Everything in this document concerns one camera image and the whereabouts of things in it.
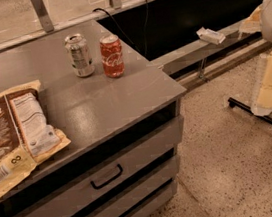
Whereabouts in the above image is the red coke can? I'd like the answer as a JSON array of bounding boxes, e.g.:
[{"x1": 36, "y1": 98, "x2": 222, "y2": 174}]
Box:
[{"x1": 99, "y1": 34, "x2": 124, "y2": 78}]

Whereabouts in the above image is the silver soda can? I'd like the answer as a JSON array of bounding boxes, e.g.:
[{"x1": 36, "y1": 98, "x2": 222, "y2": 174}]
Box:
[{"x1": 65, "y1": 33, "x2": 95, "y2": 78}]

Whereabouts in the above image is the brown sea salt chip bag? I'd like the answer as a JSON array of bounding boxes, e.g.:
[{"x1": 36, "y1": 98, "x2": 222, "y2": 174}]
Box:
[{"x1": 0, "y1": 80, "x2": 71, "y2": 198}]

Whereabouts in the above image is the white packet on ledge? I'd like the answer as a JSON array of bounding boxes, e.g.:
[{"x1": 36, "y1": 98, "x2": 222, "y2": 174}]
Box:
[{"x1": 197, "y1": 27, "x2": 226, "y2": 45}]

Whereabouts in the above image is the grey drawer cabinet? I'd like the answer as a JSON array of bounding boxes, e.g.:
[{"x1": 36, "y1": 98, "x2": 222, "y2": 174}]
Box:
[{"x1": 0, "y1": 21, "x2": 185, "y2": 217}]

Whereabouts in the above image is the black cable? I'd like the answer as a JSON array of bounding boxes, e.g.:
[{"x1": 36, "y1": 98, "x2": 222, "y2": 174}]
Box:
[{"x1": 91, "y1": 0, "x2": 157, "y2": 63}]

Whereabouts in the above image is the black drawer handle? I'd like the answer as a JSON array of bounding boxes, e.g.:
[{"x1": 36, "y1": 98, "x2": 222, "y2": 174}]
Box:
[{"x1": 90, "y1": 163, "x2": 123, "y2": 190}]

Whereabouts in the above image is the grey metal post left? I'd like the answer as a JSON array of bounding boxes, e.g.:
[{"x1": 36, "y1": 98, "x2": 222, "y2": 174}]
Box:
[{"x1": 30, "y1": 0, "x2": 54, "y2": 33}]

